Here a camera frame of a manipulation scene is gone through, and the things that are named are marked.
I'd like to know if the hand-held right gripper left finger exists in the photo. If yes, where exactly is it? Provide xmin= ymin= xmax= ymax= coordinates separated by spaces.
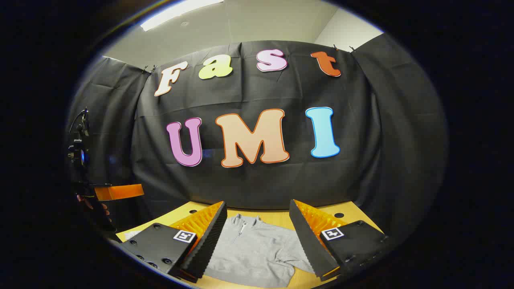
xmin=118 ymin=201 xmax=228 ymax=283

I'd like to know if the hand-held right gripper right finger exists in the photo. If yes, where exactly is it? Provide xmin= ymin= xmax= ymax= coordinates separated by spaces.
xmin=288 ymin=199 xmax=389 ymax=281

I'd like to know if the grey zip-neck sweatshirt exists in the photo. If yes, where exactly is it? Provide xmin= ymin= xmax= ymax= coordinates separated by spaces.
xmin=203 ymin=214 xmax=316 ymax=288

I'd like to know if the black backdrop cloth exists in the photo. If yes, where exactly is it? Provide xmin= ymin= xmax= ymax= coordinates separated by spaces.
xmin=64 ymin=33 xmax=448 ymax=249

